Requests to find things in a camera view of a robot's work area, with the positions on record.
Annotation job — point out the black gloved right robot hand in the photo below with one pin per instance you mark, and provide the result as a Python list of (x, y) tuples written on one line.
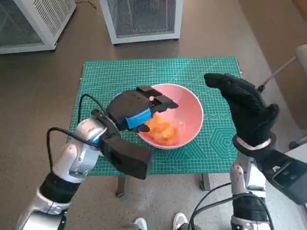
[(247, 105)]

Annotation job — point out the braided toy bread loaf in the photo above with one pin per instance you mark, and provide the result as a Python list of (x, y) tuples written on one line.
[(163, 131)]

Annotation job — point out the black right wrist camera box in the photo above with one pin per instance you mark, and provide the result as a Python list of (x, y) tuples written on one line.
[(287, 177)]

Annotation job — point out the narrow white mesh cabinet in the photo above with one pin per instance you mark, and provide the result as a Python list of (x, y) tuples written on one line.
[(144, 16)]

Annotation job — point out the wide white mesh cabinet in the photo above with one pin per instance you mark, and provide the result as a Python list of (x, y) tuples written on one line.
[(36, 19)]

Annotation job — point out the green cutting mat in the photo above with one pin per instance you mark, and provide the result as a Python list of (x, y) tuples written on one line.
[(120, 76)]

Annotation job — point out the pink bowl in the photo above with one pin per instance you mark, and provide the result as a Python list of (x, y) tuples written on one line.
[(189, 115)]

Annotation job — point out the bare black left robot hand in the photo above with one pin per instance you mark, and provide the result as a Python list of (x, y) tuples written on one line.
[(132, 105)]

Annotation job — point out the grey chair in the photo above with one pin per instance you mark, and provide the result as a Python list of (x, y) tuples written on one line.
[(302, 83)]

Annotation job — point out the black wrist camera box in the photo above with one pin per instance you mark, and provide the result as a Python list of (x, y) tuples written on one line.
[(287, 177), (129, 158)]

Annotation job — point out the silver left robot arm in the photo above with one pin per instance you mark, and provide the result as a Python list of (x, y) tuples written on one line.
[(76, 155)]

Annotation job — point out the white panel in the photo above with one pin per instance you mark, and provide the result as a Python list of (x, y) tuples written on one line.
[(299, 155)]

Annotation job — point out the black table leg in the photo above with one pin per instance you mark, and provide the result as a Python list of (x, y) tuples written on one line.
[(121, 185), (205, 182)]

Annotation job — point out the white shoe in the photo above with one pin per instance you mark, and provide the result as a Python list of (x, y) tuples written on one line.
[(140, 222), (180, 220)]

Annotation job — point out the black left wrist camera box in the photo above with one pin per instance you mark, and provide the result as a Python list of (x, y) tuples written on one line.
[(129, 158)]

